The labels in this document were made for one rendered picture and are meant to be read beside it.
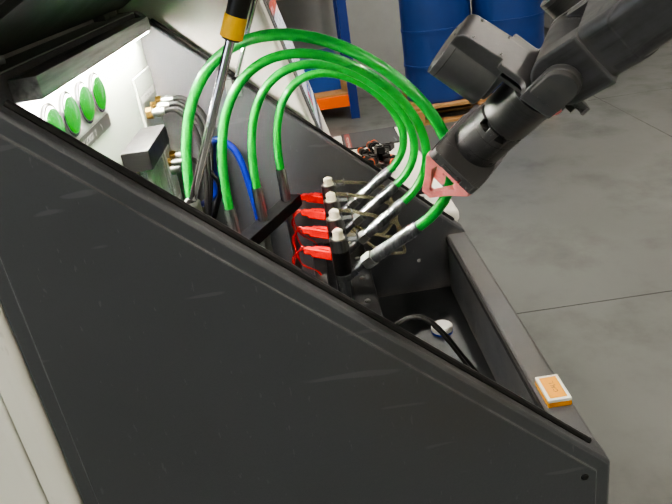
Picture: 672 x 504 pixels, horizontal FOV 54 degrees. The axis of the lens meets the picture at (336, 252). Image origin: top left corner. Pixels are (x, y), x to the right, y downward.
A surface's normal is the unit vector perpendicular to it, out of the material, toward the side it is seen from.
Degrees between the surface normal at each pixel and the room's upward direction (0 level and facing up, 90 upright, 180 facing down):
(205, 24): 90
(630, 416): 0
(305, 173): 90
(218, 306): 90
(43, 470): 90
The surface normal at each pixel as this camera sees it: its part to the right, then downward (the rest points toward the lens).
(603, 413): -0.14, -0.89
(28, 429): 0.07, 0.42
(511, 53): 0.38, -0.38
